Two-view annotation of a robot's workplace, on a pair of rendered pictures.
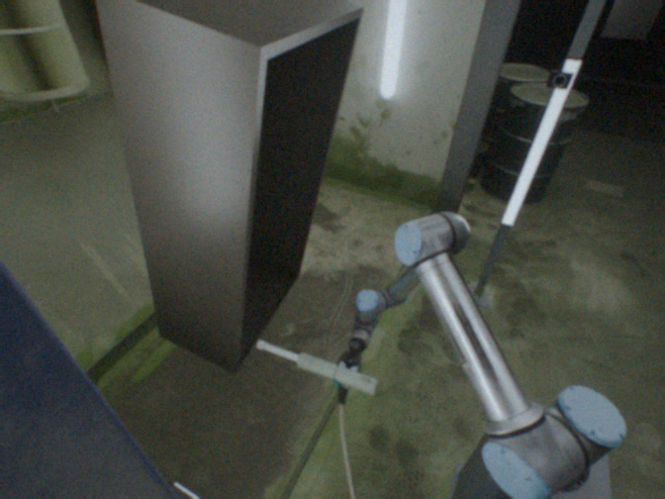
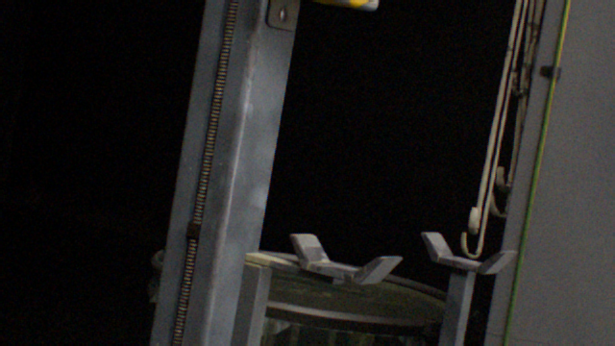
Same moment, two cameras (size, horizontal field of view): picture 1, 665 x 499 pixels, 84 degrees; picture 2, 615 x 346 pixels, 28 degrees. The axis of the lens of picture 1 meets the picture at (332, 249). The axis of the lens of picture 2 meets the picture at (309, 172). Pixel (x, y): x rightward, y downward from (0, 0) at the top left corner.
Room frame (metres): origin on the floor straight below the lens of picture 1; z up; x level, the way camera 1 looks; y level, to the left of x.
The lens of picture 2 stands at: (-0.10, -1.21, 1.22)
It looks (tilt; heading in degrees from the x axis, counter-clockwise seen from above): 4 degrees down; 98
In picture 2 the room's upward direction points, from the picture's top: 10 degrees clockwise
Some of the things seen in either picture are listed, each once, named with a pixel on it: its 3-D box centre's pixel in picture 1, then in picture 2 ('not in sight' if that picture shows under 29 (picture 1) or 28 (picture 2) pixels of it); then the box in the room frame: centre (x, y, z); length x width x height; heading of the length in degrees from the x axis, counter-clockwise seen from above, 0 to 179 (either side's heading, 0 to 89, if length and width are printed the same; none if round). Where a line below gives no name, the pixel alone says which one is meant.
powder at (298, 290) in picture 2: not in sight; (309, 290); (-0.35, 0.93, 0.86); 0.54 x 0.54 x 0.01
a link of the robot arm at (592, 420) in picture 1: (577, 427); not in sight; (0.45, -0.65, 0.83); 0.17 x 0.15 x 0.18; 118
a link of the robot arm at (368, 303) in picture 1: (368, 305); not in sight; (1.04, -0.16, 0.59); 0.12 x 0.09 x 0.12; 118
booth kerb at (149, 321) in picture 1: (226, 255); not in sight; (1.88, 0.72, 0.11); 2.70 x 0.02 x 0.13; 155
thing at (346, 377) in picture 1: (315, 375); not in sight; (0.79, 0.05, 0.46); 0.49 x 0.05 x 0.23; 70
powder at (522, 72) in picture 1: (521, 73); not in sight; (3.72, -1.70, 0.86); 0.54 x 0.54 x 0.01
